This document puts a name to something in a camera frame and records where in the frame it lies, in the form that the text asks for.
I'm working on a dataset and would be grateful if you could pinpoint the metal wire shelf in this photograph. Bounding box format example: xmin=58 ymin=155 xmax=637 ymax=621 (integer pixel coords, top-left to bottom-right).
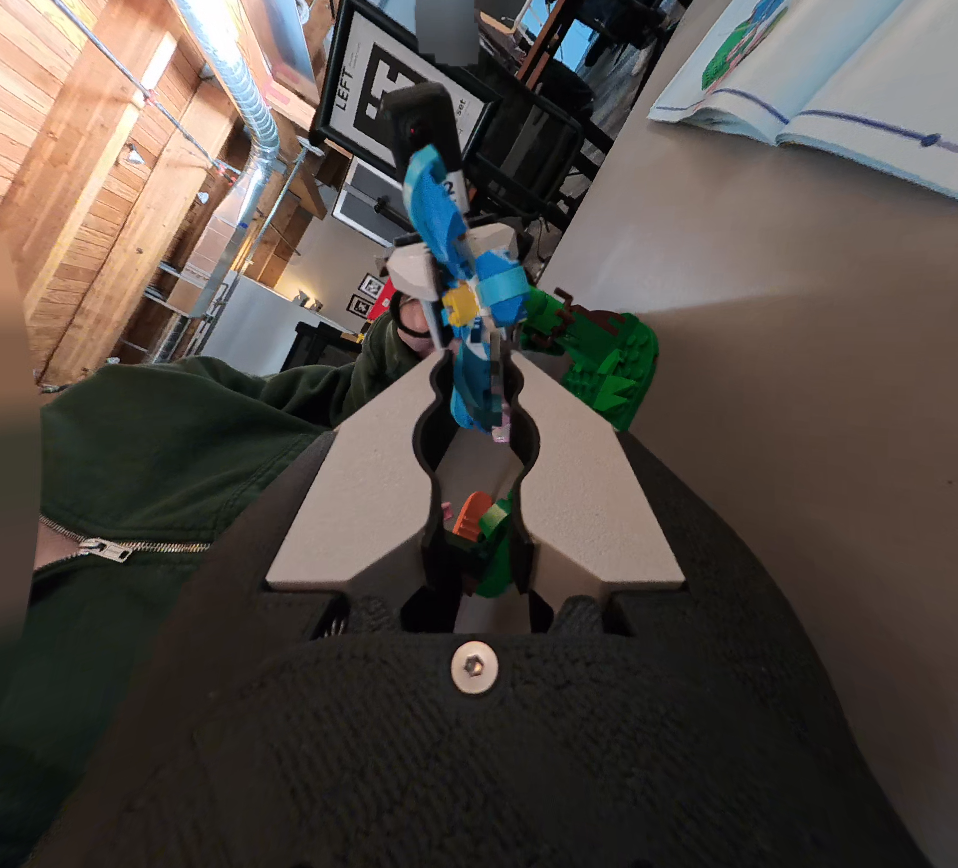
xmin=112 ymin=258 xmax=229 ymax=363

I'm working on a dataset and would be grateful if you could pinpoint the green lego leaf piece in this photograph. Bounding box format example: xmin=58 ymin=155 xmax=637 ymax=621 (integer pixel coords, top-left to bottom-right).
xmin=475 ymin=490 xmax=521 ymax=599

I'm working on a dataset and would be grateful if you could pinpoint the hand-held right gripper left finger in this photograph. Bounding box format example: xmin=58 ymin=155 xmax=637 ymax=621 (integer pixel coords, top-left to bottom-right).
xmin=265 ymin=350 xmax=459 ymax=614

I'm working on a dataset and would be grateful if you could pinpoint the orange lego piece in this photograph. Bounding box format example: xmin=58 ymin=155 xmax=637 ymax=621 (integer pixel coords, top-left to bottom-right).
xmin=451 ymin=492 xmax=493 ymax=541

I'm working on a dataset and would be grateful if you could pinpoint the black metal cart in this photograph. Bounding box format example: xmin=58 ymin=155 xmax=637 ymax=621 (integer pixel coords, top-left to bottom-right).
xmin=464 ymin=52 xmax=622 ymax=234

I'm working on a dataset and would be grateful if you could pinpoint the black framed marker poster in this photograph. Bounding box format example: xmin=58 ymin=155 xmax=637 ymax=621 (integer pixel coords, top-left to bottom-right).
xmin=309 ymin=0 xmax=502 ymax=174

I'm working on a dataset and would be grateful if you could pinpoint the person's left forearm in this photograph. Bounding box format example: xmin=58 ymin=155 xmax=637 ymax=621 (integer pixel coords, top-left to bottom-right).
xmin=254 ymin=314 xmax=409 ymax=431

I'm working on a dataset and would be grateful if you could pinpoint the grey framed board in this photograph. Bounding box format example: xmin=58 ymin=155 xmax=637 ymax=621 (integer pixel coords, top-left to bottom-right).
xmin=331 ymin=157 xmax=420 ymax=240

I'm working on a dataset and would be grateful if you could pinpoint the silver metal duct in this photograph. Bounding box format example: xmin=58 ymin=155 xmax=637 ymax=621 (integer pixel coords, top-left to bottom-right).
xmin=120 ymin=0 xmax=319 ymax=322

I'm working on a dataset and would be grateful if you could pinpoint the lego instruction booklet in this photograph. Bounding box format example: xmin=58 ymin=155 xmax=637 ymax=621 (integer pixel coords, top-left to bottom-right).
xmin=647 ymin=0 xmax=958 ymax=199

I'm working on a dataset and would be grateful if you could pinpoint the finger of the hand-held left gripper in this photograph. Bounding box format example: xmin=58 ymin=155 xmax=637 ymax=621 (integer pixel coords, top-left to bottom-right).
xmin=386 ymin=243 xmax=452 ymax=354
xmin=466 ymin=222 xmax=522 ymax=261

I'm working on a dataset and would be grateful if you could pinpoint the white cabinet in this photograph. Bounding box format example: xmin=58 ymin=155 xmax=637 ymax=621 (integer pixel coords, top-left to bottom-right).
xmin=202 ymin=273 xmax=362 ymax=378

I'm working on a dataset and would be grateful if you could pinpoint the blue lego flower model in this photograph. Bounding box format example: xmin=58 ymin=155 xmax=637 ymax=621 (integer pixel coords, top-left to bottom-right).
xmin=400 ymin=145 xmax=661 ymax=446

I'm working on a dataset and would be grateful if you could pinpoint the black cabinet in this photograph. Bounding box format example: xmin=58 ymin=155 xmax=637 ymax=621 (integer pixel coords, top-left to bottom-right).
xmin=280 ymin=321 xmax=362 ymax=376

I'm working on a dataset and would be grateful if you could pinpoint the person's left hand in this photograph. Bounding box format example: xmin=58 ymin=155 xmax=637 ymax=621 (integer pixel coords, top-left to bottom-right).
xmin=385 ymin=288 xmax=437 ymax=360

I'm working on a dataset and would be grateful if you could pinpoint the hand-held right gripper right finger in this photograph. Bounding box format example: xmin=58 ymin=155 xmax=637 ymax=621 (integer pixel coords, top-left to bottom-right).
xmin=500 ymin=350 xmax=685 ymax=614

